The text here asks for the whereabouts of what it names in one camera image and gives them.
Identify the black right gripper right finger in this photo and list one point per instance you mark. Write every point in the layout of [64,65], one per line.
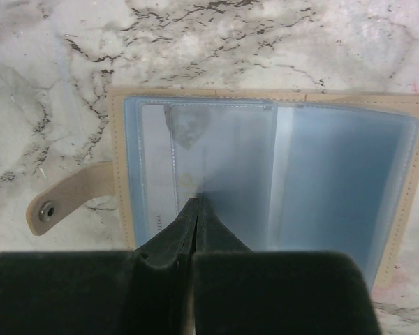
[240,291]

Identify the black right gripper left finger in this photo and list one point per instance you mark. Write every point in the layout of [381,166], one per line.
[145,291]

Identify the beige card holder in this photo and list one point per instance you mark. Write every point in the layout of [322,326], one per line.
[285,171]

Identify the silver card under sleeve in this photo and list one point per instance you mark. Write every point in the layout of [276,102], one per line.
[173,138]

